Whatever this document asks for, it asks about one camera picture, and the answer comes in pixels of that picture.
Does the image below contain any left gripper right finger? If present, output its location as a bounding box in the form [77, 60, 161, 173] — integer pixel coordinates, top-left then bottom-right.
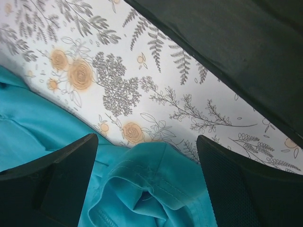
[196, 135, 303, 227]

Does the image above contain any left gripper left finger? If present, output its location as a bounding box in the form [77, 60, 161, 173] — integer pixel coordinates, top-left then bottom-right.
[0, 133, 98, 227]

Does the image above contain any teal t shirt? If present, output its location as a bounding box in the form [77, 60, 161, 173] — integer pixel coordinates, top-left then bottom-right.
[0, 68, 216, 227]

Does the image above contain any floral table mat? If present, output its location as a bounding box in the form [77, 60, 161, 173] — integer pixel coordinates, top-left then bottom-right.
[0, 0, 303, 174]

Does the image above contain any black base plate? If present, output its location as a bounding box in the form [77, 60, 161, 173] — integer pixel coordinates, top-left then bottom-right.
[128, 0, 303, 145]

